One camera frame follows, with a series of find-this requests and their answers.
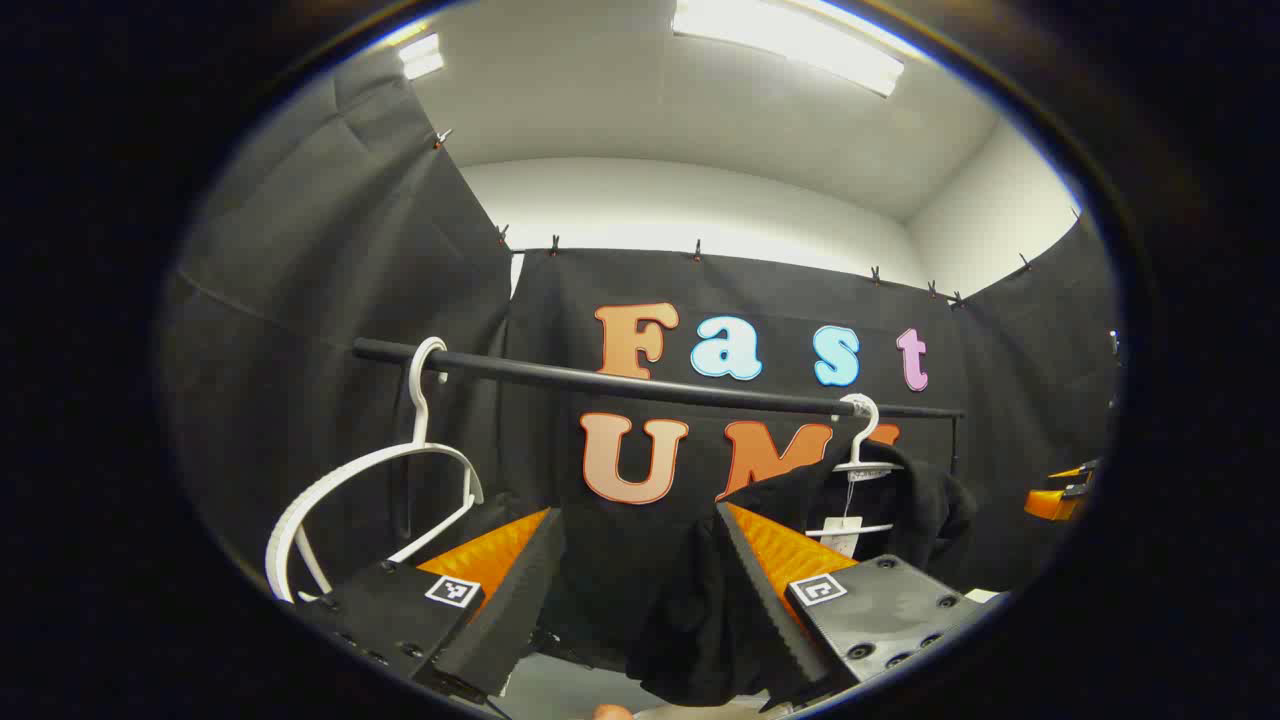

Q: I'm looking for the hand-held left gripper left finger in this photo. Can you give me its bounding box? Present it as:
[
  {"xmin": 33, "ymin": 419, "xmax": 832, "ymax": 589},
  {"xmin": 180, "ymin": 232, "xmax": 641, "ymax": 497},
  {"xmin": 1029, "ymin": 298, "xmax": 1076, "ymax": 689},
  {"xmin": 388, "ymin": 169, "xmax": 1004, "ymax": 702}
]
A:
[{"xmin": 300, "ymin": 505, "xmax": 567, "ymax": 699}]

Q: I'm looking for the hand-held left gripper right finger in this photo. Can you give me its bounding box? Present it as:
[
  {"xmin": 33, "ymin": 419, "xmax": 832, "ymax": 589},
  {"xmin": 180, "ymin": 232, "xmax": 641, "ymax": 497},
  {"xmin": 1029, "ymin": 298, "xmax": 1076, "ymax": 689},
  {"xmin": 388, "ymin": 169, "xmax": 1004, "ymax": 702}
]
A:
[{"xmin": 714, "ymin": 501, "xmax": 987, "ymax": 710}]

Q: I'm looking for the black clothes rack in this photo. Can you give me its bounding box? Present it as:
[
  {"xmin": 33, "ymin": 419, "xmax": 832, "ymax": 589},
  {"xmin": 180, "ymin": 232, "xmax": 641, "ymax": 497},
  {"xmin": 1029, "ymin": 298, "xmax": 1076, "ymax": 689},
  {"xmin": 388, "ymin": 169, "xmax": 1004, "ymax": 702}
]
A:
[{"xmin": 350, "ymin": 337, "xmax": 967, "ymax": 473}]

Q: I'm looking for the black backdrop cloth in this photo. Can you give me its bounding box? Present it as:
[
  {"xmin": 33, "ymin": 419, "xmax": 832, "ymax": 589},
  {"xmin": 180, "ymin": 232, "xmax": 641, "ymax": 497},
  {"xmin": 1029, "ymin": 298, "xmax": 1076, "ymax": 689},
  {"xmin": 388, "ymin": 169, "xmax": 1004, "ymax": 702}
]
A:
[{"xmin": 160, "ymin": 45, "xmax": 1121, "ymax": 691}]

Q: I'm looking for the white hanger with garment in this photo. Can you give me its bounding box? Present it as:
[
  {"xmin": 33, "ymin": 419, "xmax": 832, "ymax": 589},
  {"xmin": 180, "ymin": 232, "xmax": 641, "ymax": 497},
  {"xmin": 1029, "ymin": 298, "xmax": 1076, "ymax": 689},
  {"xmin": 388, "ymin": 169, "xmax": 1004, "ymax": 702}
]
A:
[{"xmin": 804, "ymin": 393, "xmax": 907, "ymax": 541}]

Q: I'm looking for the empty white plastic hanger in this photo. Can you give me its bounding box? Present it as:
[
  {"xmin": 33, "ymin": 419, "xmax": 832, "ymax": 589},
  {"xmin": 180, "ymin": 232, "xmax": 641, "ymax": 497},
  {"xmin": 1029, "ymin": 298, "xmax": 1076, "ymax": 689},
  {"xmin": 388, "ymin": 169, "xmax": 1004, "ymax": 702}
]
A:
[{"xmin": 264, "ymin": 336, "xmax": 487, "ymax": 607}]

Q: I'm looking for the row of backdrop clips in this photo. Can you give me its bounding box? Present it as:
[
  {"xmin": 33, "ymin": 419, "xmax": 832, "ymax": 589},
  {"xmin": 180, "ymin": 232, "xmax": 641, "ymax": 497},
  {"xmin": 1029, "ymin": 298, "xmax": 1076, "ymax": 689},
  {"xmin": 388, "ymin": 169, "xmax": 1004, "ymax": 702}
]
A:
[{"xmin": 432, "ymin": 128, "xmax": 1084, "ymax": 307}]

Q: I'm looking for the black knit garment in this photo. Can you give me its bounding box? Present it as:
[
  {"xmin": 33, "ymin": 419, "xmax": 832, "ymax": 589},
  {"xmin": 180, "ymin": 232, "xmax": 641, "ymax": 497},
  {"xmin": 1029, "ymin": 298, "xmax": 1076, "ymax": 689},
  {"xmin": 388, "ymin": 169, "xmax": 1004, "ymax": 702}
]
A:
[{"xmin": 628, "ymin": 440, "xmax": 978, "ymax": 707}]

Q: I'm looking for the small ceiling light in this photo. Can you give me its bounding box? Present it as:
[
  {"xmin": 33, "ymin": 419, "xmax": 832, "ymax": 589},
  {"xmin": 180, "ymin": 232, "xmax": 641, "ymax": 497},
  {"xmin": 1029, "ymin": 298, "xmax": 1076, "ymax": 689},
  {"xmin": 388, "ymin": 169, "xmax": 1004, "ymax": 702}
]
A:
[{"xmin": 398, "ymin": 32, "xmax": 447, "ymax": 81}]

